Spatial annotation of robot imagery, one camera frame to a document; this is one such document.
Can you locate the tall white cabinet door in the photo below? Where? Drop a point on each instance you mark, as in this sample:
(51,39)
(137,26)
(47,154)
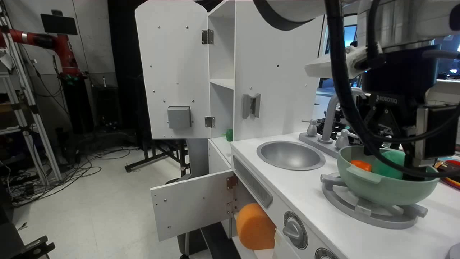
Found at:
(177,57)

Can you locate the narrow white cabinet door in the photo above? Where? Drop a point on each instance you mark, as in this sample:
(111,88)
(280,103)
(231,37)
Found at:
(218,155)

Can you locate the red robot arm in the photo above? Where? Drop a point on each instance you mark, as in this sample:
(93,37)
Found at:
(60,47)

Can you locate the black floor stand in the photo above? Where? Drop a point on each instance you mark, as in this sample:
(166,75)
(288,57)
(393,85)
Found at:
(144,161)

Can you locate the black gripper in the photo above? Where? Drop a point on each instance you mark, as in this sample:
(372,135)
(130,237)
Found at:
(397,76)

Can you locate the small green object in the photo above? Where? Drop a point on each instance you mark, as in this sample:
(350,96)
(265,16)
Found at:
(229,135)

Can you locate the grey round knob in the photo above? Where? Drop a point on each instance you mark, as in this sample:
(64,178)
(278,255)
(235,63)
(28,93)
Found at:
(295,230)
(326,253)

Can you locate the red and black tool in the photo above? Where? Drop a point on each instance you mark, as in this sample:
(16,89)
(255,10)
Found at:
(453,170)

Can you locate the mint green bowl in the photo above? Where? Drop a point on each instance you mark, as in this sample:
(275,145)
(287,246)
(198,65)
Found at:
(379,188)

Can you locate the white toy kitchen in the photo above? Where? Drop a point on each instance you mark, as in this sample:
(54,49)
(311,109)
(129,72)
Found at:
(278,72)

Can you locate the small orange ball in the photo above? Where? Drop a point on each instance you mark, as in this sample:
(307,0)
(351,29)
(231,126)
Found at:
(361,165)

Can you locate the black monitor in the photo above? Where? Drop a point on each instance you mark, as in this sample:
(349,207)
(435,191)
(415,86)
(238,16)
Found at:
(58,23)

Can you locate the grey round sink basin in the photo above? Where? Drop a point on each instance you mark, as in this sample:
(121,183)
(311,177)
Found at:
(291,155)

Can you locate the small white cabinet door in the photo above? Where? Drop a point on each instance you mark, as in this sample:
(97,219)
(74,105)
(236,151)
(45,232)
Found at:
(192,206)

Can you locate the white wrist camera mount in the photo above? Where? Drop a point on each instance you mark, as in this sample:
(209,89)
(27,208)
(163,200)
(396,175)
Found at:
(326,66)

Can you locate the metal shelf rack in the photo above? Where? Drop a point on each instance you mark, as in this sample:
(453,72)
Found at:
(41,138)

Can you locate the grey stove burner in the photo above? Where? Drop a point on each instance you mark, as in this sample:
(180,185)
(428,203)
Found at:
(455,252)
(364,213)

